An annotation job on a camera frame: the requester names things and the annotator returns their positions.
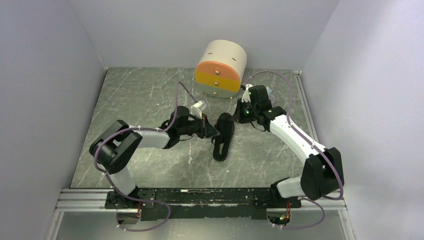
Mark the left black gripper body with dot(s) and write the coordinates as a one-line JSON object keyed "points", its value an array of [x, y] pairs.
{"points": [[201, 126]]}

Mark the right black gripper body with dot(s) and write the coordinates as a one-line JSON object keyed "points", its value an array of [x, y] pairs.
{"points": [[247, 112]]}

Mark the black shoe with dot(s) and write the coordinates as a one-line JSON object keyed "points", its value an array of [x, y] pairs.
{"points": [[226, 128]]}

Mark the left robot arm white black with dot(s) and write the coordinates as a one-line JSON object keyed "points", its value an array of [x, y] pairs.
{"points": [[114, 148]]}

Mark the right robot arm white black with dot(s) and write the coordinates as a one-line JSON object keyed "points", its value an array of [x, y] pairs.
{"points": [[322, 171]]}

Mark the round cream drawer cabinet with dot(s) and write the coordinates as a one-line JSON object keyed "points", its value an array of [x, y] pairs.
{"points": [[221, 69]]}

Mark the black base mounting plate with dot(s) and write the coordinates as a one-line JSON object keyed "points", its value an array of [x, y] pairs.
{"points": [[198, 203]]}

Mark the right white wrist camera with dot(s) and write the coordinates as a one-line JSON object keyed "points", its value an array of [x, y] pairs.
{"points": [[246, 96]]}

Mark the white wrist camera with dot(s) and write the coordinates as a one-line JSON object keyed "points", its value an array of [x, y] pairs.
{"points": [[246, 96], [199, 108]]}

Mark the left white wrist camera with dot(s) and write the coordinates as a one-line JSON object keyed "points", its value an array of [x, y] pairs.
{"points": [[199, 108]]}

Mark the aluminium frame rail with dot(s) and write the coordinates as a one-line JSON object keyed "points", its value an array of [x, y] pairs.
{"points": [[93, 200]]}

